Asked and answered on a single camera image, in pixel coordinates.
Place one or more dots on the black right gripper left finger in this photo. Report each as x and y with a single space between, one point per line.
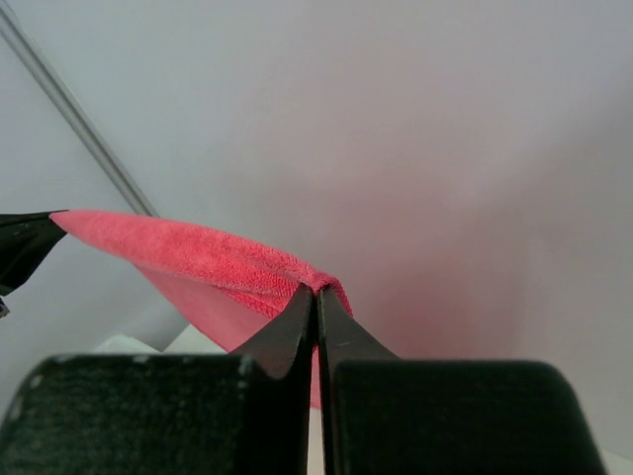
246 412

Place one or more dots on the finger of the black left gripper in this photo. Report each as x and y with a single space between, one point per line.
26 240

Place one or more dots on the pink microfiber towel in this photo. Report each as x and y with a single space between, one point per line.
226 286

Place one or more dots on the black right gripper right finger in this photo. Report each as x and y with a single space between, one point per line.
385 415

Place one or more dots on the left aluminium frame post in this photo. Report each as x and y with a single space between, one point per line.
33 58

